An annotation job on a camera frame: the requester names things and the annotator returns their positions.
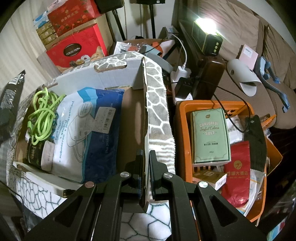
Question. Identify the red paper packet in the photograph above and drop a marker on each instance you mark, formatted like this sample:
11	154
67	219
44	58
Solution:
236	188

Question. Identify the grey white patterned blanket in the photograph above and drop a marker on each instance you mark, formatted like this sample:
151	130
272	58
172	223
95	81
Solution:
42	193

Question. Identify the red Collection gift bag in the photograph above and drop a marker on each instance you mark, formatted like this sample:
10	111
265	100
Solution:
80	48

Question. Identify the black stand pole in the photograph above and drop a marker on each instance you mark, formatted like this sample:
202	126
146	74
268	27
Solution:
105	6
142	12

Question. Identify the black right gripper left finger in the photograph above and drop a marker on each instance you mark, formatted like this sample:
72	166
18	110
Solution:
135	187

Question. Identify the left black stand pole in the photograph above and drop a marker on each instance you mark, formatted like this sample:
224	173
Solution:
105	6

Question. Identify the pink small box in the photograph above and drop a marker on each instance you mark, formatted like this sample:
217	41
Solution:
248	56

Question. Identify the orange plastic basket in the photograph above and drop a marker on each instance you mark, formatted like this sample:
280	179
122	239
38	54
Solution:
186	168

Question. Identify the small white beige box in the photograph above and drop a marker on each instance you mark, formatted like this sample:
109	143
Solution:
214	179

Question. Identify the cardboard box with white outside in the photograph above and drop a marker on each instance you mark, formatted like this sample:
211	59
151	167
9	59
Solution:
41	119

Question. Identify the black power adapter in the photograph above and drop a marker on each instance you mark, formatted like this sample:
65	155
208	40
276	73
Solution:
183	88

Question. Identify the green Colorful Soft box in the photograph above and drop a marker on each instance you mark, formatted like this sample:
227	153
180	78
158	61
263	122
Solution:
210	145

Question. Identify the white power strip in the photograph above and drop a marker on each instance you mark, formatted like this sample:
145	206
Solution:
175	76

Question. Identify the grey slipper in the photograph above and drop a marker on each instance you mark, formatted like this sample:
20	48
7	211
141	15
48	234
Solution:
245	78

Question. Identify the red floral gift box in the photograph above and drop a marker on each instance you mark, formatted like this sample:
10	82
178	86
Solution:
72	14

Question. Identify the black flat sleeve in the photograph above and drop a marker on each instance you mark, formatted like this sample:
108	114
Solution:
257	144

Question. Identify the dark brown bedside cabinet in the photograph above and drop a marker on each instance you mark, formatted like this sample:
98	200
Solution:
206	71

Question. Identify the white blue mask bag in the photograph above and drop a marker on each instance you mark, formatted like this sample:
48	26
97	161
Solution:
86	135

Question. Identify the gold boxes stack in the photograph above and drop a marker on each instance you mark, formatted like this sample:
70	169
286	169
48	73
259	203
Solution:
46	33

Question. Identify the black foil pouch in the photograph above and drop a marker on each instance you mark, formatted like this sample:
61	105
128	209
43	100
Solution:
10	99

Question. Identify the right black stand pole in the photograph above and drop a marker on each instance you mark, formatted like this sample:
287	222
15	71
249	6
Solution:
142	12

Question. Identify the bright lamp radio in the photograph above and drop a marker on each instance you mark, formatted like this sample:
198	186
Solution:
206	36

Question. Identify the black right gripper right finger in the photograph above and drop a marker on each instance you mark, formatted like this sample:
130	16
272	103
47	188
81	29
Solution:
156	170

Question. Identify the clear bag with clutter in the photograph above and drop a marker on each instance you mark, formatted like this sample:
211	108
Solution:
161	47

